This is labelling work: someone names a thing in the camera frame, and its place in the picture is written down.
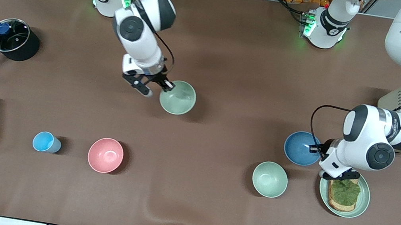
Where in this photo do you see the pale green bowl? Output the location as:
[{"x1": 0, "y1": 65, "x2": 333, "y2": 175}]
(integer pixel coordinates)
[
  {"x1": 249, "y1": 159, "x2": 291, "y2": 201},
  {"x1": 157, "y1": 78, "x2": 199, "y2": 118}
]

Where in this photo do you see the dark blue bowl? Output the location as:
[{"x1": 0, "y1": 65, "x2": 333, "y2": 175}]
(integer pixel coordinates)
[{"x1": 281, "y1": 129, "x2": 325, "y2": 169}]

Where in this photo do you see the pink bowl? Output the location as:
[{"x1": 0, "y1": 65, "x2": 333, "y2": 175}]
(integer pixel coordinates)
[{"x1": 85, "y1": 135, "x2": 127, "y2": 176}]

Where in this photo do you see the green lettuce leaf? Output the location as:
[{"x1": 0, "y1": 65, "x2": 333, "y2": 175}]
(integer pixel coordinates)
[{"x1": 327, "y1": 177, "x2": 362, "y2": 208}]

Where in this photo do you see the pale green plate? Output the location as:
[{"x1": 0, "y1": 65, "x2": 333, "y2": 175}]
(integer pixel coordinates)
[{"x1": 315, "y1": 167, "x2": 374, "y2": 222}]

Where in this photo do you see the bread slice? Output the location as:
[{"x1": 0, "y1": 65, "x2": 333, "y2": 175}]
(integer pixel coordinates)
[{"x1": 324, "y1": 175, "x2": 361, "y2": 214}]

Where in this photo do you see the blue plastic cup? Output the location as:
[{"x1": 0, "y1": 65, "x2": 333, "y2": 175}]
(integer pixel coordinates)
[{"x1": 31, "y1": 130, "x2": 63, "y2": 155}]

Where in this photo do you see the glass pot lid blue knob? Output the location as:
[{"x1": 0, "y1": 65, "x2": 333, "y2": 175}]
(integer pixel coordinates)
[{"x1": 0, "y1": 16, "x2": 33, "y2": 56}]

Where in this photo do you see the black right camera cable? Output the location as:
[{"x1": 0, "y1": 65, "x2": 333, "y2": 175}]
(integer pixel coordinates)
[{"x1": 148, "y1": 31, "x2": 179, "y2": 80}]

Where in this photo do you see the black camera cable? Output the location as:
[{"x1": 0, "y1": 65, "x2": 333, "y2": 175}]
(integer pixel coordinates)
[
  {"x1": 306, "y1": 102, "x2": 351, "y2": 156},
  {"x1": 148, "y1": 31, "x2": 179, "y2": 80}
]

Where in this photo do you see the black left camera cable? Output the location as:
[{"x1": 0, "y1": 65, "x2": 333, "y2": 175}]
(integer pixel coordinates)
[{"x1": 306, "y1": 102, "x2": 351, "y2": 156}]

